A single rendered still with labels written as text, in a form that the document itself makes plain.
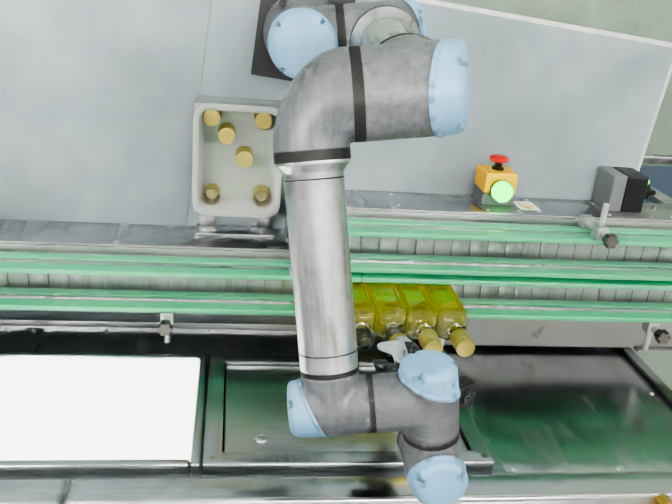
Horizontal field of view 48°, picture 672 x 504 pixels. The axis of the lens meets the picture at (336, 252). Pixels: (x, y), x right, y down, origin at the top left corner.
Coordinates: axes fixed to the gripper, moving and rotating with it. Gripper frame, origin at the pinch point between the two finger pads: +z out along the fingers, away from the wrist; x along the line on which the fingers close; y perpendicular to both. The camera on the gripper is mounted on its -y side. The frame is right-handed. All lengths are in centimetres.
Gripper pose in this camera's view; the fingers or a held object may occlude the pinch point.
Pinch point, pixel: (402, 352)
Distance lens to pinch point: 131.1
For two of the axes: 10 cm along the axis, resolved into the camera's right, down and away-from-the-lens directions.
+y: -9.9, -0.5, -1.5
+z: -1.2, -3.8, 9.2
